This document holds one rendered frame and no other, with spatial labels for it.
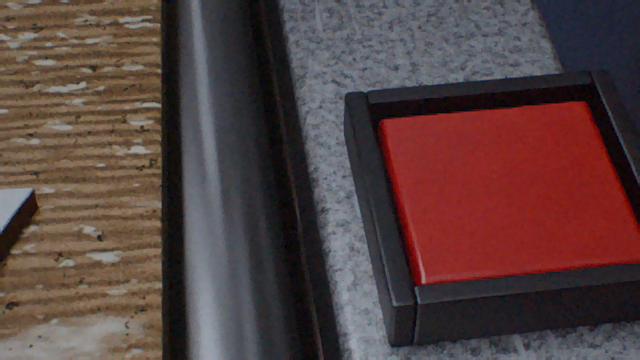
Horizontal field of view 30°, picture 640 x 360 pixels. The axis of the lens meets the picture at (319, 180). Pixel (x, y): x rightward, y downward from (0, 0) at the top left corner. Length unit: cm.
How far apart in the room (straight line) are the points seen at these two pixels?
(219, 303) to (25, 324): 5
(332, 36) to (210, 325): 12
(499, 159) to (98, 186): 11
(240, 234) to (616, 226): 10
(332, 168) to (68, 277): 9
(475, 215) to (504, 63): 8
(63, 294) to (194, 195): 6
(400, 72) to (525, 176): 7
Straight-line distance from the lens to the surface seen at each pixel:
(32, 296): 29
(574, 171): 33
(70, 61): 35
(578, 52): 106
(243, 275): 31
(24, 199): 30
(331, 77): 37
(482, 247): 30
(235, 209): 32
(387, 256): 30
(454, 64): 37
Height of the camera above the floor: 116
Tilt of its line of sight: 47 degrees down
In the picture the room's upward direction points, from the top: straight up
